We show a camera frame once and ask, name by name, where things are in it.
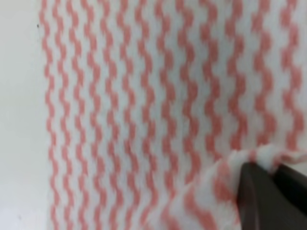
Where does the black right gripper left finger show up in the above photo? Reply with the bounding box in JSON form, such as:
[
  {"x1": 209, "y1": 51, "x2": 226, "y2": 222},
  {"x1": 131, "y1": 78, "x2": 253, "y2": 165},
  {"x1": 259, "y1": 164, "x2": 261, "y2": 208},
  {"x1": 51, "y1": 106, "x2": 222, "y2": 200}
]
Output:
[{"x1": 236, "y1": 163, "x2": 307, "y2": 230}]

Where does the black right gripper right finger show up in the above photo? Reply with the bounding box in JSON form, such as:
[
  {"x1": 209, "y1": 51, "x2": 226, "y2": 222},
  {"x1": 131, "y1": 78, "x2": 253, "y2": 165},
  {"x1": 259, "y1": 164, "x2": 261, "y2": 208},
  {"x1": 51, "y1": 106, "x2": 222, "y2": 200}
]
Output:
[{"x1": 273, "y1": 165, "x2": 307, "y2": 206}]

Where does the pink white wavy-striped towel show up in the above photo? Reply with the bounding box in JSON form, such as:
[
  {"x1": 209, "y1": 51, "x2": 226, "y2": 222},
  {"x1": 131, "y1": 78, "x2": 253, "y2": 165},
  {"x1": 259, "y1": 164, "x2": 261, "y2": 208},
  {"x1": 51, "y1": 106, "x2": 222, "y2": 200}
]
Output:
[{"x1": 39, "y1": 0, "x2": 307, "y2": 230}]

